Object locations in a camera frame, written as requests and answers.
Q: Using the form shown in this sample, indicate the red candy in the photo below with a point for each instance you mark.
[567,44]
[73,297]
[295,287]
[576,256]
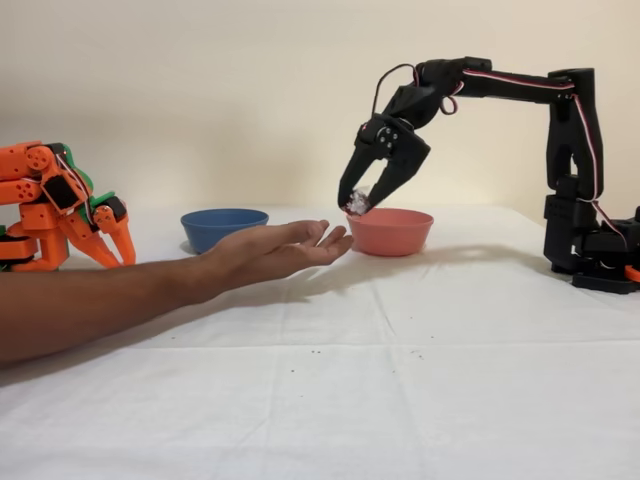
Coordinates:
[357,202]

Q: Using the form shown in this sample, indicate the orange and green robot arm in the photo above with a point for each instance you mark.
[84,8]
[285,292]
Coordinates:
[30,190]

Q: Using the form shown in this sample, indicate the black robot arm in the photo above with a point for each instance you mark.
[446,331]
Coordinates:
[575,125]

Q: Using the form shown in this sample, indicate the person's bare forearm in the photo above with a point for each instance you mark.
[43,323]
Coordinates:
[75,310]

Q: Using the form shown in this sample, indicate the person's bare hand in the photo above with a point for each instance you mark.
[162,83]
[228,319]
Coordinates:
[270,250]

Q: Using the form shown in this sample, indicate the pink bowl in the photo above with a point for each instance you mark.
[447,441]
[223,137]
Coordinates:
[395,235]

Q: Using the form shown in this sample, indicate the blue bowl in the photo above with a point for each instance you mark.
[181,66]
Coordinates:
[210,225]

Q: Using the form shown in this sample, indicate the white tablecloth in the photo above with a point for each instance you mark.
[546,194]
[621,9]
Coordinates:
[320,400]

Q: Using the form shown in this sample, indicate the orange base clamp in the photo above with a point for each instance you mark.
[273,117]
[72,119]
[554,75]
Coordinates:
[634,273]

